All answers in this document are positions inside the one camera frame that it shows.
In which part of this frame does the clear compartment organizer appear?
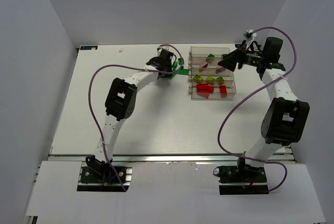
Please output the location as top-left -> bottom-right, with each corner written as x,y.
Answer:
188,46 -> 236,100

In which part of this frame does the red long lego brick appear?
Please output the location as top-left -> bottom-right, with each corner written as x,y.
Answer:
196,84 -> 210,91

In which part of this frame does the green flat lego plate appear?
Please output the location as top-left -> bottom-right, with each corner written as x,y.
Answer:
177,69 -> 189,75

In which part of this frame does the red curved lego piece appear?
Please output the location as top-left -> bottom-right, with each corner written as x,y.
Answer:
197,91 -> 210,98

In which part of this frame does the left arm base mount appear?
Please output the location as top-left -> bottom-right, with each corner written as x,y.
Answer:
77,166 -> 132,193

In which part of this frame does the wrist white camera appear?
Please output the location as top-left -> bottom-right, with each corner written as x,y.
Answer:
243,29 -> 257,49
157,46 -> 170,53

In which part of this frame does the purple lego base brick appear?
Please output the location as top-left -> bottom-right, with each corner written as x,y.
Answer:
216,66 -> 225,74

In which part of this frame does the green long lego brick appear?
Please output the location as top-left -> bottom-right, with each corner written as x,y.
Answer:
169,71 -> 178,79

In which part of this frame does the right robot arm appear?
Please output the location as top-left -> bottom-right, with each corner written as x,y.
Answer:
218,37 -> 310,171

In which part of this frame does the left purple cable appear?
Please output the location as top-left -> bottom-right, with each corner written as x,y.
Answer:
89,44 -> 185,192

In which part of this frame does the purple curved lego piece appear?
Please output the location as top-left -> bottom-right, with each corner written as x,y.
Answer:
199,62 -> 209,69

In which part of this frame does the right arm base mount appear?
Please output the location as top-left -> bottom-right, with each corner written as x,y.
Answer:
212,166 -> 269,195

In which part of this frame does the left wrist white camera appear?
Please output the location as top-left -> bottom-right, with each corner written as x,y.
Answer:
157,46 -> 170,53

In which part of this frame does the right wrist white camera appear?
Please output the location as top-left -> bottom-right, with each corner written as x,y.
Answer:
243,29 -> 257,49

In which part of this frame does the purple cable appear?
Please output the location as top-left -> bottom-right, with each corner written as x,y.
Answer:
89,44 -> 185,192
217,27 -> 298,191

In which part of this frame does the lime lego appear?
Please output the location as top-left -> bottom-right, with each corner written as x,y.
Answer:
193,75 -> 204,84

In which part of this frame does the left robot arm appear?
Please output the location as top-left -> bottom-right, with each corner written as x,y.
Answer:
86,49 -> 174,181

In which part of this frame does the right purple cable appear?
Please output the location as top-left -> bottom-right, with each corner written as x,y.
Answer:
217,27 -> 298,191

